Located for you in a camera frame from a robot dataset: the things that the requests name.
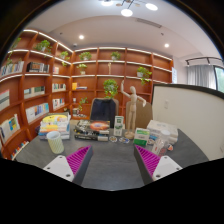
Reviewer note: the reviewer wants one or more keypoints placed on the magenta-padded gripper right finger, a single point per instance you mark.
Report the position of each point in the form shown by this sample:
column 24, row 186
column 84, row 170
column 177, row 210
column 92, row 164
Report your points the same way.
column 166, row 166

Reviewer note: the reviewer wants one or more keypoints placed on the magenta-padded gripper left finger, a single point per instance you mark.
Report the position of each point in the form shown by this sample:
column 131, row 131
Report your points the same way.
column 58, row 166

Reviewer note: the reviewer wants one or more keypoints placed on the orange blue sticker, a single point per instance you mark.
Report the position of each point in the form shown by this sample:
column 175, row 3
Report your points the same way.
column 170, row 147

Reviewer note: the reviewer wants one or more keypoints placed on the pale green striped cup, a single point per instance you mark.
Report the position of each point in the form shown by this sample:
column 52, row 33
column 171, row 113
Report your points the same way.
column 55, row 142

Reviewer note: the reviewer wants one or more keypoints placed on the small green white box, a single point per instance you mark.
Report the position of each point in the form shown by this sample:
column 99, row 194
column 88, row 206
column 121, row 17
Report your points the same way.
column 141, row 136

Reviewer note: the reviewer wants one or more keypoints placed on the colourful book stack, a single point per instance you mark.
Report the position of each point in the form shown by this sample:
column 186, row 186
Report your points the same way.
column 55, row 125

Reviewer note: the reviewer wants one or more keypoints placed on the blue round sticker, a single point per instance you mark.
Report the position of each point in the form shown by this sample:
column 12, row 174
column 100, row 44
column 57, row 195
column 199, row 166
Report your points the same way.
column 124, row 140

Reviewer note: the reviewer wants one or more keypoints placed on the dark book stack, orange cover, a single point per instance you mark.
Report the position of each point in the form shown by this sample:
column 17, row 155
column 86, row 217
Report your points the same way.
column 91, row 128

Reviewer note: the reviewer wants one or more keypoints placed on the tan chair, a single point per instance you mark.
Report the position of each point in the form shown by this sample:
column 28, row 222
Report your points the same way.
column 145, row 115

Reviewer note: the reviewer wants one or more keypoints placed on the small round sticker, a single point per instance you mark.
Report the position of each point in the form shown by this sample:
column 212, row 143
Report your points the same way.
column 113, row 139

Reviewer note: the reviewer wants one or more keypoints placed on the tall green white carton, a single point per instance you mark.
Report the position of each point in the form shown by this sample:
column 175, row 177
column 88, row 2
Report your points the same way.
column 118, row 126

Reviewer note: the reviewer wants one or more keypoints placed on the wooden artist mannequin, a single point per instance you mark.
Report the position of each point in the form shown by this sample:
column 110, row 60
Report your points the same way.
column 132, row 106

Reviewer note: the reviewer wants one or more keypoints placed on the dark blue chair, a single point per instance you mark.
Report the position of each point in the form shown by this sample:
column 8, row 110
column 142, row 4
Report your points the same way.
column 103, row 111

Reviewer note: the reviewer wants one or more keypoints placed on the wooden bookshelf unit with plants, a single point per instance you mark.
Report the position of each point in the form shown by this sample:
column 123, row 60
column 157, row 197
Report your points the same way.
column 40, row 83

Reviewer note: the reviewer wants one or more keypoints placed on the grey curtain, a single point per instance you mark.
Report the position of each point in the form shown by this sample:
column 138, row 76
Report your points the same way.
column 201, row 76

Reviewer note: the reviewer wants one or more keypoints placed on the window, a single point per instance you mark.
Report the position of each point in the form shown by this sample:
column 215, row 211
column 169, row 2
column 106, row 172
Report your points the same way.
column 220, row 79

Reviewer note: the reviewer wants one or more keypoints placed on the ceiling air vent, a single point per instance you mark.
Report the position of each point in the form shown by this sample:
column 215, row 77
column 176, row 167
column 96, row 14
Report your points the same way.
column 149, row 22

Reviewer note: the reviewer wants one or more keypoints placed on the white ceiling lights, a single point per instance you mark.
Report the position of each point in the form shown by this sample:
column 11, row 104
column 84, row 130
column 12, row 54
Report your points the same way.
column 126, row 12

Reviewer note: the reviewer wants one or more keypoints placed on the white wall switch plate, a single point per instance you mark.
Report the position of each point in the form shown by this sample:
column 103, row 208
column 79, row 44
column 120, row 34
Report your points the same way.
column 166, row 104

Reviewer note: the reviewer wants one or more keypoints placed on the black ceiling track rail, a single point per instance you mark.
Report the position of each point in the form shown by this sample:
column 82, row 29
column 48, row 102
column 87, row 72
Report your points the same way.
column 203, row 59

